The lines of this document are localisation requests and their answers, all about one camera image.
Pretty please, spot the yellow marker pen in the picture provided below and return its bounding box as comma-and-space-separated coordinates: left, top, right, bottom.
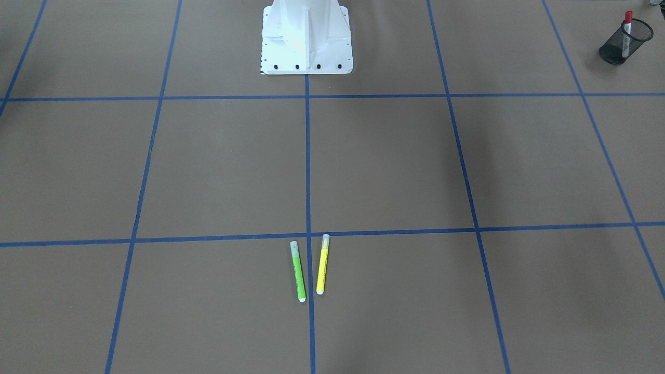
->
316, 234, 330, 295

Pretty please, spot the green marker pen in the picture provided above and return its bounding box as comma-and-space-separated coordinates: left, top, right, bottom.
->
289, 240, 307, 303

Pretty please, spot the white pedestal column base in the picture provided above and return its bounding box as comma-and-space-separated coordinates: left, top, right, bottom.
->
260, 1, 354, 75

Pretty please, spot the red marker pen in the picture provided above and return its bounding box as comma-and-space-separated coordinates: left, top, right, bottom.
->
621, 10, 633, 60

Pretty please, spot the far black mesh cup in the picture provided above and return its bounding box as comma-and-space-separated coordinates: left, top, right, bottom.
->
598, 19, 655, 65

